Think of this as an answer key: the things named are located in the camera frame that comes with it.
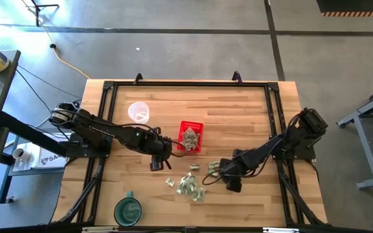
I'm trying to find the black stand legs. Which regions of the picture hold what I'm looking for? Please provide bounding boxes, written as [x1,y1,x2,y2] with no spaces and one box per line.
[27,0,60,27]

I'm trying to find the black diagonal support bar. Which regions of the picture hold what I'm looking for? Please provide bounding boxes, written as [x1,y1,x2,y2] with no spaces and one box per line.
[0,111,69,158]

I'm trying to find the black hazard striped mat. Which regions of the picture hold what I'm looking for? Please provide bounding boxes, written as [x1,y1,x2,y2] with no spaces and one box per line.
[315,0,373,17]

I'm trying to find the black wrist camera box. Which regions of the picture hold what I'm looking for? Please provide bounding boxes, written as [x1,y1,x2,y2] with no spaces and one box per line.
[226,177,243,194]
[150,155,165,172]

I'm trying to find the clear plastic cup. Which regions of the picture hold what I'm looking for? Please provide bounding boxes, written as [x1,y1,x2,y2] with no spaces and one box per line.
[127,101,150,126]

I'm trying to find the black aluminium table frame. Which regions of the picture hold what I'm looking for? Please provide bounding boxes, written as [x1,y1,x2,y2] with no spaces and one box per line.
[52,71,332,228]

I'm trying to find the green mug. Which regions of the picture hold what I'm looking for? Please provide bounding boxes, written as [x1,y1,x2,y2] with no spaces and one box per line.
[113,190,143,227]

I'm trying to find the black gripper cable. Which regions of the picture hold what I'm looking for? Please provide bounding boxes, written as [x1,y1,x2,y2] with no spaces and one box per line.
[168,138,189,159]
[201,167,223,186]

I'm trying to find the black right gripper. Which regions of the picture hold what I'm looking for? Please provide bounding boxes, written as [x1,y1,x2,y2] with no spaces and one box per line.
[216,149,249,179]

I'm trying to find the blue metal shelf frame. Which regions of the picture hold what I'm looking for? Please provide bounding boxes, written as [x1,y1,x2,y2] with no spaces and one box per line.
[0,135,65,205]

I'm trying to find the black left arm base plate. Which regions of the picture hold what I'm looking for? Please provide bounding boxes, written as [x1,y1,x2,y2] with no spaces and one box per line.
[65,134,112,159]

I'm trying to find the red plastic basket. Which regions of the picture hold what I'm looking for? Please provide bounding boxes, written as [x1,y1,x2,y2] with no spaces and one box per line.
[177,120,205,154]

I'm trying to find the yellow floor cable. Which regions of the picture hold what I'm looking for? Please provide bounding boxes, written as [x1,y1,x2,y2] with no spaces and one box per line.
[20,0,92,80]

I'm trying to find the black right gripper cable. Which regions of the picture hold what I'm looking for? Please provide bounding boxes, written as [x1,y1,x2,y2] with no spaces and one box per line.
[201,167,223,186]

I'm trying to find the grey metal table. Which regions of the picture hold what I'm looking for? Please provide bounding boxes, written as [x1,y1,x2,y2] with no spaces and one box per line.
[336,81,373,190]

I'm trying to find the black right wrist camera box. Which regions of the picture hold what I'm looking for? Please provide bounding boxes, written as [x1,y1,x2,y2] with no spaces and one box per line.
[226,177,243,194]

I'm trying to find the black floor cable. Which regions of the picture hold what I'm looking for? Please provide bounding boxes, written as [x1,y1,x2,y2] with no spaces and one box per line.
[15,64,83,113]

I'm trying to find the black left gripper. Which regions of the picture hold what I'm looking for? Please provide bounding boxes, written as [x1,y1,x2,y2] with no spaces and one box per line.
[144,130,174,171]

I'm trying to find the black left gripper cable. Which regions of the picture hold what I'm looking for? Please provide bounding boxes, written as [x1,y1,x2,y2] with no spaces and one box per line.
[168,138,189,159]

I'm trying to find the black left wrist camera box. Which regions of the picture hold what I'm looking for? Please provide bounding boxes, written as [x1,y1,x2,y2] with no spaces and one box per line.
[150,155,165,172]

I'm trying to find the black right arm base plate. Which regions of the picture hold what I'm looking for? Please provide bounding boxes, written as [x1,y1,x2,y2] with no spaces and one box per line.
[269,133,317,163]

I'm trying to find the white printed box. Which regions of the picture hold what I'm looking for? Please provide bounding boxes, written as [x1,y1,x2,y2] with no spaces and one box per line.
[13,141,69,172]

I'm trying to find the white mug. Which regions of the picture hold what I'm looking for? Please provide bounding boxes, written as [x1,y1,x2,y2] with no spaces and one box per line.
[11,148,32,164]

